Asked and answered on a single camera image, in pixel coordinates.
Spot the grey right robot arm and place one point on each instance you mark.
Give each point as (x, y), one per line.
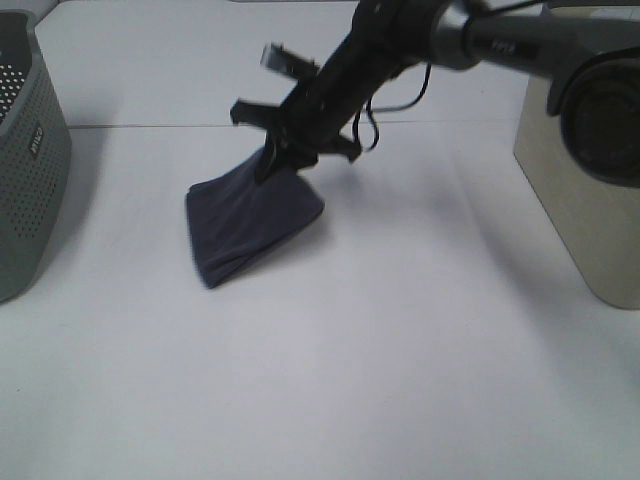
(592, 65)

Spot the grey perforated plastic basket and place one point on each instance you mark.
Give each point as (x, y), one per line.
(35, 153)

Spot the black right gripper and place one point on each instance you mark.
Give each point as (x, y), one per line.
(386, 37)

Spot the dark grey towel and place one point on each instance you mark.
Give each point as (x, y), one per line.
(234, 220)

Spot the beige basket with grey rim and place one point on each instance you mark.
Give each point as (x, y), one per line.
(598, 223)

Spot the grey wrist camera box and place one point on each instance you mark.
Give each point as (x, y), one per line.
(276, 58)

